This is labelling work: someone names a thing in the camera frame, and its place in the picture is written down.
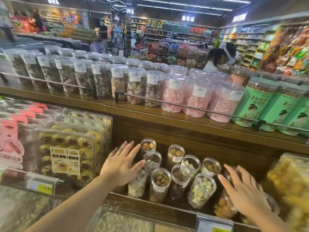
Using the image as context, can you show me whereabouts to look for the row of dark dried-fruit jars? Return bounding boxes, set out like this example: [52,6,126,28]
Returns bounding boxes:
[2,44,169,107]

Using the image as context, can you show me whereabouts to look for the labelled clear box yellow pastries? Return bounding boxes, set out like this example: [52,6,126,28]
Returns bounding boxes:
[34,129,97,188]

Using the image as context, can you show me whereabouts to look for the back wall grocery shelves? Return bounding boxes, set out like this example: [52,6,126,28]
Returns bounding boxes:
[130,18,220,44]

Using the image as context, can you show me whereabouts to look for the white head-mounted device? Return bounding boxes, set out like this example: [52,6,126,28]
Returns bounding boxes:
[218,42,236,66]

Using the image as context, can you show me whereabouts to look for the long metal shelf rail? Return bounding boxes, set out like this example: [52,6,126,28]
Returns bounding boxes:
[114,90,309,133]

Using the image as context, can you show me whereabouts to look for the person's right forearm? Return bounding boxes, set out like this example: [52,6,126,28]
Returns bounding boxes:
[251,206,294,232]

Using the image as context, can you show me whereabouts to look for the stack of pink-label pastry boxes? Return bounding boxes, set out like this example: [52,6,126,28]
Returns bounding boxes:
[0,98,64,172]

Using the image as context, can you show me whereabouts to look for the row of pink candy jars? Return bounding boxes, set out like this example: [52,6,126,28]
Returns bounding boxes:
[160,65,251,123]

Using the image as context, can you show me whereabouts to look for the clear packs of grey snacks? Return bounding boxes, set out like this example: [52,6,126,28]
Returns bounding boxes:
[0,186,64,232]

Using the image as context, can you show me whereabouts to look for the wall shelves of packaged goods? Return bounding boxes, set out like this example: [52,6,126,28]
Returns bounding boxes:
[218,23,273,70]

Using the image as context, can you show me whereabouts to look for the clear price tag holder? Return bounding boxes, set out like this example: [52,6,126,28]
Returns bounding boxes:
[25,172,60,196]

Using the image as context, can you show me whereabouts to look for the clear boxes of yellow snacks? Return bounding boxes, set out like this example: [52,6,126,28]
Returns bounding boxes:
[266,153,309,232]

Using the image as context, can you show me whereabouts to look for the clear box of white snacks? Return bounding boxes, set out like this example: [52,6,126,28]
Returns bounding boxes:
[86,205,196,232]

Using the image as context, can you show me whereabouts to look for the green paper snack canister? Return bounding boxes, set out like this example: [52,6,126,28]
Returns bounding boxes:
[278,94,309,137]
[232,77,280,128]
[259,84,306,132]

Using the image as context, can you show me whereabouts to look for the person's left hand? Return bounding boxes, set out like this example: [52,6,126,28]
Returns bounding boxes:
[99,141,146,189]

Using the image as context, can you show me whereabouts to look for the brown wooden display shelf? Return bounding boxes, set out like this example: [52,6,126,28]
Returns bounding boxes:
[0,80,309,232]

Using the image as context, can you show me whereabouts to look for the clear box of yellow pastries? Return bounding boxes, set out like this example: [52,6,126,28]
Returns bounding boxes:
[46,120,103,178]
[55,113,109,167]
[63,107,113,152]

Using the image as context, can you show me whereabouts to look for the group of small clear snack jars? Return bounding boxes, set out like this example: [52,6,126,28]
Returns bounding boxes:
[118,138,280,222]

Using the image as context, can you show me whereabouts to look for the person's left forearm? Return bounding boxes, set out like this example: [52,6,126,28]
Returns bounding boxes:
[24,175,114,232]

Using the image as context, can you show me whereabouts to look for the hanging colourful snack bag display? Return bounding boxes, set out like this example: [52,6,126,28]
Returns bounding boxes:
[261,23,309,76]

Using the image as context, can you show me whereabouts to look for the person's right hand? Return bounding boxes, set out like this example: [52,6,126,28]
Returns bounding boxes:
[218,164,271,218]

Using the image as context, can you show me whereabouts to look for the grey price tag holder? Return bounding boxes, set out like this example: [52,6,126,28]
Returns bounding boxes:
[195,212,234,232]

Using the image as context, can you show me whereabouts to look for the short metal shelf rail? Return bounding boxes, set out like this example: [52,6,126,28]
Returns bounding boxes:
[0,71,98,99]

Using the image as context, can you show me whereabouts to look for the floor display of boxed gifts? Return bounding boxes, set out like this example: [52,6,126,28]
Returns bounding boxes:
[139,38,211,68]

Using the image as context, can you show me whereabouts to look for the red and orange goods display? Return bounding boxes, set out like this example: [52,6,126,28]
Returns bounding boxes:
[10,9,90,42]

